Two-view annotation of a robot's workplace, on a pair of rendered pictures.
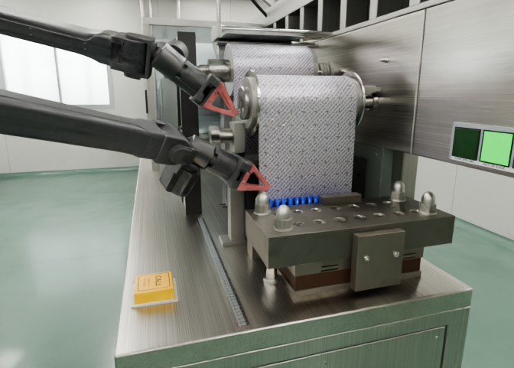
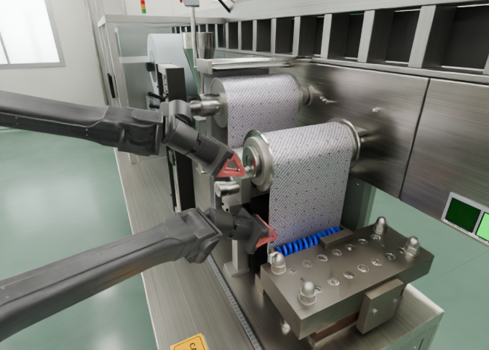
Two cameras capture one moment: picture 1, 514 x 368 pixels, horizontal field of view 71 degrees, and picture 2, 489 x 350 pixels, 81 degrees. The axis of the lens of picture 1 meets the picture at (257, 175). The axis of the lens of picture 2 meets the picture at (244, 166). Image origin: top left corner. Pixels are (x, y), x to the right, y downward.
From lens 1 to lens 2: 0.37 m
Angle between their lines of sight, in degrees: 15
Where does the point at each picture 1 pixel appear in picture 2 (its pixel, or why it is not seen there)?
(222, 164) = (241, 233)
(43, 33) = (33, 121)
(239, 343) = not seen: outside the picture
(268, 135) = (278, 195)
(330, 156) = (327, 200)
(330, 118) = (330, 170)
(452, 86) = (452, 160)
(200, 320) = not seen: outside the picture
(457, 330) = (428, 338)
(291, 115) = (298, 174)
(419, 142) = (408, 193)
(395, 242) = (396, 292)
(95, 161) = not seen: hidden behind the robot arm
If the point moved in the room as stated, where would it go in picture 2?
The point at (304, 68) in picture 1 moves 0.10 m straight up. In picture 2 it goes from (290, 100) to (292, 65)
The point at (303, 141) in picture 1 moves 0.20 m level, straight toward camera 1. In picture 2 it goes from (306, 193) to (332, 249)
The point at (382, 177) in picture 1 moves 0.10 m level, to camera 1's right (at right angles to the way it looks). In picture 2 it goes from (362, 203) to (392, 200)
